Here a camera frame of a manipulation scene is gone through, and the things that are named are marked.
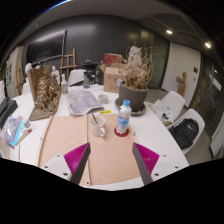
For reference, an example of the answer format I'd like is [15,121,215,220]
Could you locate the white green-labelled spray bottle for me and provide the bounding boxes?
[61,73,69,95]

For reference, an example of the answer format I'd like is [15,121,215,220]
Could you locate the white ceramic mug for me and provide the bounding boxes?
[89,115,107,138]

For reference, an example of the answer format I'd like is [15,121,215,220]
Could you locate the black flat box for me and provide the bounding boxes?
[0,97,19,129]

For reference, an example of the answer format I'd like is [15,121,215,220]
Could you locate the white chair with green cushion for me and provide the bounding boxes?
[168,108,206,156]

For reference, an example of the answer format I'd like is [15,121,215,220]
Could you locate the grey pot saucer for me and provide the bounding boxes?
[114,97,147,117]

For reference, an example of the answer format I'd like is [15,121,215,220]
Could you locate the flat round red coaster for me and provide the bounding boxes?
[113,126,131,138]

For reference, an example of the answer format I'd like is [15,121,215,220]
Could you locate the tall white plaster statue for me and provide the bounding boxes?
[128,45,143,66]

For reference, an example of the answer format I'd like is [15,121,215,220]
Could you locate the colourful painted sheet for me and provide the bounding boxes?
[1,114,24,148]

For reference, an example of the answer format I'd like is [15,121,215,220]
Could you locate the wooden easel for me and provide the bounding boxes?
[59,47,78,81]

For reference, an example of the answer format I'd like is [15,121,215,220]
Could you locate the wooden paintbrush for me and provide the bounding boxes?
[14,124,37,146]

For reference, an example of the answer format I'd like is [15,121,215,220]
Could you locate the thin wooden stick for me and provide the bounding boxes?
[91,113,99,126]

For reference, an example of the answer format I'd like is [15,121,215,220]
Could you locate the tan wooden drawing board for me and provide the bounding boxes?
[37,113,143,186]

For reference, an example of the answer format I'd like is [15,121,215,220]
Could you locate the grey jug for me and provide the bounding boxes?
[82,71,92,89]

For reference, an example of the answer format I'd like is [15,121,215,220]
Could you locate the white blue-capped drink bottle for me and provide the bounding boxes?
[115,99,133,135]

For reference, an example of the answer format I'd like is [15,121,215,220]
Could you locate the black backpack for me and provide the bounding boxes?
[169,118,200,150]

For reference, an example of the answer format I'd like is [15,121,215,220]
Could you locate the brown relief sculpture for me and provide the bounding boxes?
[27,65,63,122]

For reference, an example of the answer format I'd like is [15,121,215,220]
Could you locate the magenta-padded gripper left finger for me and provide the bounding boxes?
[40,142,92,185]

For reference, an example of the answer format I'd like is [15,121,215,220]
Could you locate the small white plaster figure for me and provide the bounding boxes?
[50,65,61,85]

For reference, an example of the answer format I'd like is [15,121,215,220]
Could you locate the wooden figure sculpture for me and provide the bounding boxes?
[175,71,188,98]

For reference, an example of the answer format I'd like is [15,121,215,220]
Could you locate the red box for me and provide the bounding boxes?
[103,53,124,66]

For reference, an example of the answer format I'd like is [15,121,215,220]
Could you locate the white plastic chair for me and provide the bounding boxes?
[67,68,87,87]
[156,90,186,123]

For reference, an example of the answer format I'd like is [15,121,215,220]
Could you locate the stack of papers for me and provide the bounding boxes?
[152,99,173,121]

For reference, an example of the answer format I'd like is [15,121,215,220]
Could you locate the dried plant in grey pot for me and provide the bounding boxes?
[118,46,156,113]

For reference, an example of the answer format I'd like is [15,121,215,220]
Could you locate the white cabinet with pictures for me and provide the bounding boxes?
[5,45,25,98]

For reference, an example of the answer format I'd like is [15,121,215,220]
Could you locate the white plaster bust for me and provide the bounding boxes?
[24,62,34,77]

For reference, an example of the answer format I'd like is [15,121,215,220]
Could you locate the white tape roll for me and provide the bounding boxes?
[97,93,109,104]

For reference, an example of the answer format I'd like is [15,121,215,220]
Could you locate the printed newspaper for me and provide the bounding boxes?
[65,87,105,117]

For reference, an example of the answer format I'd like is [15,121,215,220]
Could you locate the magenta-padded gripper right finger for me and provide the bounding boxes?
[132,142,184,186]

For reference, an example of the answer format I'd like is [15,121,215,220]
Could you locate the black wall screen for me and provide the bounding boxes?
[25,29,67,65]

